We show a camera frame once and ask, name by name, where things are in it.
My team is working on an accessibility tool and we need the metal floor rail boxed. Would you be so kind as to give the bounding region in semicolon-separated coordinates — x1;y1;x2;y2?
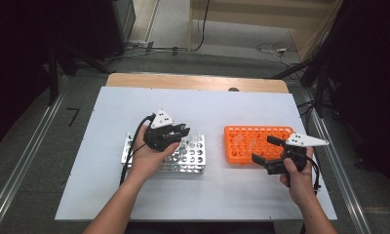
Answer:
0;75;70;228
301;91;372;234

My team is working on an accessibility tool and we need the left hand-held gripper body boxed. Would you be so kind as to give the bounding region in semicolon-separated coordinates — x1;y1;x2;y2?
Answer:
142;108;181;153

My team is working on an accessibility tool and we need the white table board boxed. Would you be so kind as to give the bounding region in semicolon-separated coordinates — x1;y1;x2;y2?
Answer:
55;86;337;222

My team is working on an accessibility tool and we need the person's left hand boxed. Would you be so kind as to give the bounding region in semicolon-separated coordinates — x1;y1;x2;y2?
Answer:
128;139;181;185

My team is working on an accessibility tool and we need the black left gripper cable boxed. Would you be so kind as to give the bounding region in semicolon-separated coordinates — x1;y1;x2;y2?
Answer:
119;113;157;186

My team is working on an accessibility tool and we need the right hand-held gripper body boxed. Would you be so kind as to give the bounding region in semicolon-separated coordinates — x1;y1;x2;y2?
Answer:
264;132;331;176

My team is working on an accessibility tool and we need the hanging black cable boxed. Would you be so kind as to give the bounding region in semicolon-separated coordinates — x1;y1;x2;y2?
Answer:
189;0;212;53

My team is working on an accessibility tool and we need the black metal stand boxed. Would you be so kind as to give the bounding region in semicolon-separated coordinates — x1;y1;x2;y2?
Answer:
46;42;114;106
264;55;333;119

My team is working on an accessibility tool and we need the orange plastic test tube rack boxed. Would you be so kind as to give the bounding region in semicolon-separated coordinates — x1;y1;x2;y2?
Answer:
224;126;296;166

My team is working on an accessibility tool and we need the silver metal test tube rack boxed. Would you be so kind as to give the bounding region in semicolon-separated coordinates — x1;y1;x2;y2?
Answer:
120;131;207;176

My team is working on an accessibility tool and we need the wooden table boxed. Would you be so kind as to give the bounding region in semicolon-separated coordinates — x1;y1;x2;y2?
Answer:
104;72;290;95

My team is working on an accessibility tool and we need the dark cabinet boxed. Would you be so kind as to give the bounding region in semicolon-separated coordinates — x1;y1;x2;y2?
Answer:
85;0;137;61

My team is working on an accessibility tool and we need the person's right hand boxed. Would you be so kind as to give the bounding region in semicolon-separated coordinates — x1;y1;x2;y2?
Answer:
279;145;316;205

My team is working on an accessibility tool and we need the white floor cable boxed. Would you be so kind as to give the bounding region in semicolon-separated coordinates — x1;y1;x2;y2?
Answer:
254;41;298;67

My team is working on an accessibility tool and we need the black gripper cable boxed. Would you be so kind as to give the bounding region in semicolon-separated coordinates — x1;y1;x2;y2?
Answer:
306;155;323;196
119;113;157;186

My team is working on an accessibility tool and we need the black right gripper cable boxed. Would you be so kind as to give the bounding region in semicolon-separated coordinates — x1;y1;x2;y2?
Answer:
306;155;323;196

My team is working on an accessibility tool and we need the beige wooden shelf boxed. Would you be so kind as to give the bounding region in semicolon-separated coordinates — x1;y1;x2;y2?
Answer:
187;0;343;61

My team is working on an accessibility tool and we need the grey power strip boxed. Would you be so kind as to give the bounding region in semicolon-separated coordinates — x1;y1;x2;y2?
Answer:
126;40;156;53

